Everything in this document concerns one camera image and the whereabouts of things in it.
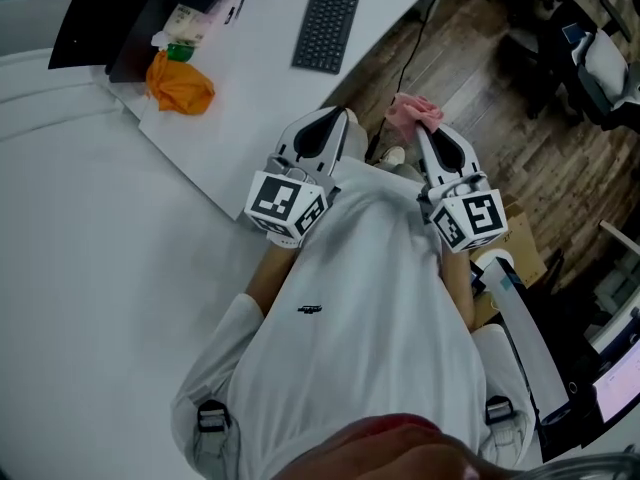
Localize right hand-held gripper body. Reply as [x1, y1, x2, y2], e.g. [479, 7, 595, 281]
[418, 171, 509, 254]

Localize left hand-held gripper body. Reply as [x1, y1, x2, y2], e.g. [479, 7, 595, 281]
[243, 153, 341, 244]

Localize pink knitted cloth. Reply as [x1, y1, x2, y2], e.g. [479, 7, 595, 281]
[385, 93, 445, 142]

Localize black keyboard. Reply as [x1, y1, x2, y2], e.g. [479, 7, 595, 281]
[291, 0, 370, 76]

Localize person's right forearm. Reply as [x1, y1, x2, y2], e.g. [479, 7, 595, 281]
[439, 247, 476, 329]

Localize person's left forearm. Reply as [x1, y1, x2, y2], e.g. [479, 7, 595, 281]
[247, 240, 301, 319]

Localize person's grey trousers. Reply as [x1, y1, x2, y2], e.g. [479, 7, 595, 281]
[344, 107, 422, 182]

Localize brown cardboard box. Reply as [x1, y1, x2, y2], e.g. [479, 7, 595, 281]
[469, 202, 549, 329]

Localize black phone with lit screen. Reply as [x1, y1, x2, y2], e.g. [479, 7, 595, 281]
[468, 260, 489, 299]

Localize white upright stand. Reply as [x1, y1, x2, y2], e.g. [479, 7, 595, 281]
[482, 247, 571, 419]

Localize orange plastic bag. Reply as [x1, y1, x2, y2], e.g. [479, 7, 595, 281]
[144, 50, 216, 116]

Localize person's white shirt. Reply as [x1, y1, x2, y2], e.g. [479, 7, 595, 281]
[169, 155, 531, 480]

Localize black office chair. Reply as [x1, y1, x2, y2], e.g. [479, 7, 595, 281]
[529, 0, 640, 130]

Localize white pink box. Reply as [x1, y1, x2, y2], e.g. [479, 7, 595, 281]
[207, 0, 249, 27]

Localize black monitor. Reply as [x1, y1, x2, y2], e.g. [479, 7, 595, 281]
[48, 0, 249, 70]

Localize lit computer screen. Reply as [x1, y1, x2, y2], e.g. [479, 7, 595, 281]
[592, 337, 640, 424]

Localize person's face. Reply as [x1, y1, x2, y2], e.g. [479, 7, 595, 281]
[269, 412, 501, 480]

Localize black hanging cable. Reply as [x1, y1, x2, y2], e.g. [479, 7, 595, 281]
[364, 0, 444, 162]

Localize black strap buckle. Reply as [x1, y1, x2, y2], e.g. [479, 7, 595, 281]
[197, 400, 234, 434]
[484, 395, 516, 427]

